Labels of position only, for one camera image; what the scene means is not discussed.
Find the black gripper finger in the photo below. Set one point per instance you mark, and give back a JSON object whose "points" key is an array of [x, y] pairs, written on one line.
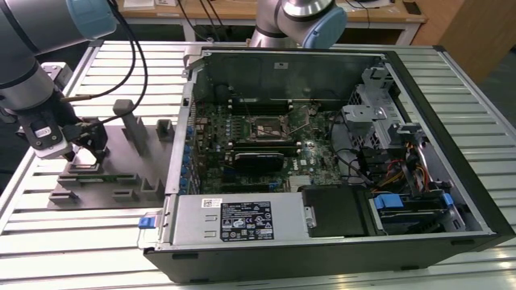
{"points": [[70, 157], [102, 151]]}

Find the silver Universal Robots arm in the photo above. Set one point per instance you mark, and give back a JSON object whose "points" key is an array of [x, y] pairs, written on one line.
{"points": [[20, 60]]}

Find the CPU socket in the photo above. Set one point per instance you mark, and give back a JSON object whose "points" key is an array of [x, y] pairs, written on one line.
{"points": [[268, 128]]}

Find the green RAM stick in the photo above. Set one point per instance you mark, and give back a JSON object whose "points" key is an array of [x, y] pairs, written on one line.
{"points": [[99, 179]]}

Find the grey parts rack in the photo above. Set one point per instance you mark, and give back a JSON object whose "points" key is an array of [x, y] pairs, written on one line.
{"points": [[120, 181]]}

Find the blue case latch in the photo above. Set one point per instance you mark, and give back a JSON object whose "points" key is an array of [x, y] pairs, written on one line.
{"points": [[146, 222]]}

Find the grey power supply unit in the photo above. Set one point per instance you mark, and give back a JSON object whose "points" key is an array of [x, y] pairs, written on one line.
{"points": [[194, 217]]}

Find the black expansion slot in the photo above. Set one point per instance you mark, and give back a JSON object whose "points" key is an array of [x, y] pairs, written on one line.
{"points": [[246, 189]]}

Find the black graphics card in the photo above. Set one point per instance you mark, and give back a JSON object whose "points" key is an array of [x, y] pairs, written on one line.
{"points": [[258, 163]]}

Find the white paper sheet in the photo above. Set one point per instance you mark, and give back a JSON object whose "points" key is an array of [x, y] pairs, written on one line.
{"points": [[139, 3]]}

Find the small white box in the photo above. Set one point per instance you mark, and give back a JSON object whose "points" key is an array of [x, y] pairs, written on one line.
{"points": [[167, 2]]}

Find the silver chipset heatsink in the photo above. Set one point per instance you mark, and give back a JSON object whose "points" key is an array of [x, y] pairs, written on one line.
{"points": [[302, 181]]}

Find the small white sticker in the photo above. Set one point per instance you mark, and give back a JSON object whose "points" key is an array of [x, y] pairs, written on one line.
{"points": [[280, 65]]}

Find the green motherboard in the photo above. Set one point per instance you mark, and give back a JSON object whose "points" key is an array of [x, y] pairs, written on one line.
{"points": [[323, 151]]}

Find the black open PC case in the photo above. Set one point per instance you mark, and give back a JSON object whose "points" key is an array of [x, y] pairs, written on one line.
{"points": [[282, 266]]}

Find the black plastic shroud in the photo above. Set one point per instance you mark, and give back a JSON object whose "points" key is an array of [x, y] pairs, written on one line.
{"points": [[339, 211]]}

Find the grey metal drive cage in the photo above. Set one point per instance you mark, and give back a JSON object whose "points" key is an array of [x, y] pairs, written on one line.
{"points": [[363, 121]]}

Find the blue disk carrier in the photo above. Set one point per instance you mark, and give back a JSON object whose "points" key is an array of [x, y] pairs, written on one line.
{"points": [[387, 201]]}

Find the black phone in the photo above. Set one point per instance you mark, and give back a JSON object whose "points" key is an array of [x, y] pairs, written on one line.
{"points": [[414, 7]]}

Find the wooden cabinet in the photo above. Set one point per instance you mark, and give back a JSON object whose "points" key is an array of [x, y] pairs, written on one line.
{"points": [[483, 30]]}

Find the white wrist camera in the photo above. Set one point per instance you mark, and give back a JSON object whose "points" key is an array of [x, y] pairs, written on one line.
{"points": [[48, 142]]}

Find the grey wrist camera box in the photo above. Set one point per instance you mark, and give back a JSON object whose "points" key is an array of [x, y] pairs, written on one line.
{"points": [[56, 75]]}

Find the wooden desk white frame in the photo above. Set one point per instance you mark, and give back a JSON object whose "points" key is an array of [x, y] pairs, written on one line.
{"points": [[383, 16], [162, 12]]}

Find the silver metal bracket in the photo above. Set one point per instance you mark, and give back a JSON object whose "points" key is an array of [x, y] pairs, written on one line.
{"points": [[310, 217]]}

